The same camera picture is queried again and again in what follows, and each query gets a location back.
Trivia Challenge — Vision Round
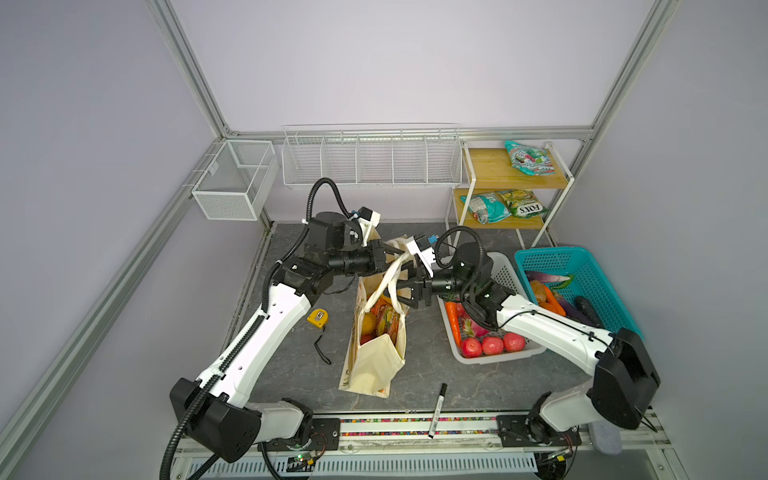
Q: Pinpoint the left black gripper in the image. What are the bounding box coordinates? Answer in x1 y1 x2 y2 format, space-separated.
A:
329 240 406 276

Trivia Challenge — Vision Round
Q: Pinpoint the yellow pear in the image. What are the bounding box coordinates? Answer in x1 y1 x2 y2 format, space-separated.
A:
361 312 378 336

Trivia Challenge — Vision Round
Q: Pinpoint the cream floral tote bag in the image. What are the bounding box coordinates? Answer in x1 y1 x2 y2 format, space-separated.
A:
339 268 409 398

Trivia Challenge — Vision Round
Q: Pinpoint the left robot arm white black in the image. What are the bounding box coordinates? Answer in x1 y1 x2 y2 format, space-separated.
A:
159 178 392 479

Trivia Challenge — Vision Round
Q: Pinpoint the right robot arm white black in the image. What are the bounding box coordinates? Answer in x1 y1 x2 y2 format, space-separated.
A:
395 246 660 445

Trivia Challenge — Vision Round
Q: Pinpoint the teal white snack bag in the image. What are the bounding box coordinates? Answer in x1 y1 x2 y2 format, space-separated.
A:
460 192 512 225

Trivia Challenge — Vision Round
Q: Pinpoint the green Fox's candy bag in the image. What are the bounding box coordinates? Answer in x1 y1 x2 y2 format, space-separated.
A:
497 189 548 219

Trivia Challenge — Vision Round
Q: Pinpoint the teal pink snack bag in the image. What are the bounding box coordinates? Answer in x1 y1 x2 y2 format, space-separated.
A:
505 141 555 176

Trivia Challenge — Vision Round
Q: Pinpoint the orange carrot in white basket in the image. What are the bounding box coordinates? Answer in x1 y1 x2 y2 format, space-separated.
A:
445 302 462 347

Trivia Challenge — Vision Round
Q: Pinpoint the pink dragon fruit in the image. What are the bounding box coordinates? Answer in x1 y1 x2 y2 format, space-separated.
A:
460 317 489 338

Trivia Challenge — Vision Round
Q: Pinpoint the yellow tape measure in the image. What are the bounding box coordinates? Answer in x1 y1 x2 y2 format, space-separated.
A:
307 308 332 365

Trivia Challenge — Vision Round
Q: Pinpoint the red apple front left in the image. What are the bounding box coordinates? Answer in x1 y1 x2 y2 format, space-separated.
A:
460 337 483 359

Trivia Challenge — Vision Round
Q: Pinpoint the red apple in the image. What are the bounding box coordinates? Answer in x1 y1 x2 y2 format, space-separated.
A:
481 336 505 356
503 332 527 353
460 337 483 359

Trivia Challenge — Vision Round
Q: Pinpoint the white plastic fruit basket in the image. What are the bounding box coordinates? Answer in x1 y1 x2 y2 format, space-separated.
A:
438 252 546 365

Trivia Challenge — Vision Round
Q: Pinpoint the red apple front middle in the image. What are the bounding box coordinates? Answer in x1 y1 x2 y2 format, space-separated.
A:
481 336 505 356

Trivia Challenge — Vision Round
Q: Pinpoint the black marker pen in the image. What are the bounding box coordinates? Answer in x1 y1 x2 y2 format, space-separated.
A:
427 383 448 439

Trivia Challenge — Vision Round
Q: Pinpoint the white mesh box basket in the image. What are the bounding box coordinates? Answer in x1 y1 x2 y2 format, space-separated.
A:
192 140 279 221

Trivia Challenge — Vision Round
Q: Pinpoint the red apple front right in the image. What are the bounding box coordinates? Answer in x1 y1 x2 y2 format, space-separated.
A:
503 332 527 353

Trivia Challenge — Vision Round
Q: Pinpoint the pale purple striped eggplant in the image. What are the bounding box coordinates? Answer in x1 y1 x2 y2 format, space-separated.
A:
525 270 573 289

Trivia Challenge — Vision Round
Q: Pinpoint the brown potato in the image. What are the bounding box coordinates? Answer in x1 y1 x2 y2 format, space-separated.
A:
529 280 547 304

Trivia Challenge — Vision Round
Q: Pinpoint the white wooden two-tier shelf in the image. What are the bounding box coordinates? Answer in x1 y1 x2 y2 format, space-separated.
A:
443 141 576 250

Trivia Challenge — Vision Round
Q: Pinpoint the orange carrot in teal basket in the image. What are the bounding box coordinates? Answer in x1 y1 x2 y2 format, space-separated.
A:
541 286 566 317

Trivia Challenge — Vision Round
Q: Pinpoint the dark black cucumber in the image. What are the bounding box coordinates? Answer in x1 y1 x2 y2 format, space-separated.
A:
574 296 605 329

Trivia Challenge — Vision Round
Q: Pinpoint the teal plastic vegetable basket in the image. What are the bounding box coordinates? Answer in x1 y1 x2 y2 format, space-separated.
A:
514 246 643 338

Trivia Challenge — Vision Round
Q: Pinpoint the grey wrist rest pad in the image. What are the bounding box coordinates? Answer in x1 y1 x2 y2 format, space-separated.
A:
588 420 623 456

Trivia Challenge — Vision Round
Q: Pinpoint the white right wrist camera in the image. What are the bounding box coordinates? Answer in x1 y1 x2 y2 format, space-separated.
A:
406 235 437 278

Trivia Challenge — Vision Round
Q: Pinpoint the white wire wall basket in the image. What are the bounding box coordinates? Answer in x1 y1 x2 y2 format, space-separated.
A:
282 123 463 187

